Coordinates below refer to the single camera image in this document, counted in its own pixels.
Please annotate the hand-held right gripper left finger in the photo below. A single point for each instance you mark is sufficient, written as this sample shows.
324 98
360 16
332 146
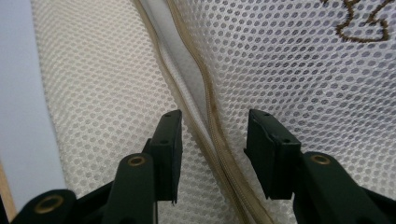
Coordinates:
168 155

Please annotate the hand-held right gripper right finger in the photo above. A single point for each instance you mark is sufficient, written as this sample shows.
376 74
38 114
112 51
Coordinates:
274 155

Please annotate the cream mesh laundry bag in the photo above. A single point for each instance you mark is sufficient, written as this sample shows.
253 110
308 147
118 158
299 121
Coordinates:
109 77

